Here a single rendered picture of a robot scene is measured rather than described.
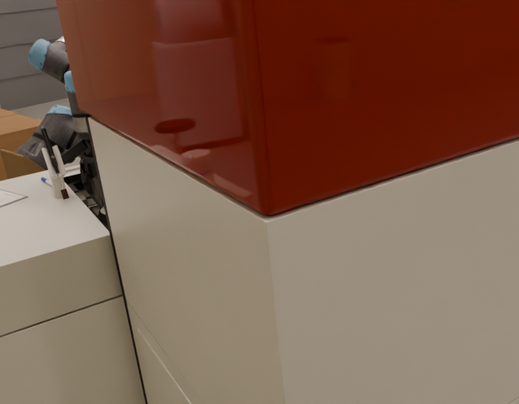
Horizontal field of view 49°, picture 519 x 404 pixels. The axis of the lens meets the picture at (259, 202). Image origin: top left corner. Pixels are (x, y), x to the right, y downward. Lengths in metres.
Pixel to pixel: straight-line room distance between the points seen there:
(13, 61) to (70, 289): 8.20
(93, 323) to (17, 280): 0.19
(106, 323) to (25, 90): 8.24
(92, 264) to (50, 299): 0.11
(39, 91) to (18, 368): 8.34
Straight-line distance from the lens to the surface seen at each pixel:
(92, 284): 1.28
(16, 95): 9.40
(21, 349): 1.31
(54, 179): 1.54
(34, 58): 1.64
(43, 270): 1.24
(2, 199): 1.63
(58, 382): 1.37
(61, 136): 2.07
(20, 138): 3.66
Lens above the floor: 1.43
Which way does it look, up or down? 21 degrees down
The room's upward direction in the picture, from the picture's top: 6 degrees counter-clockwise
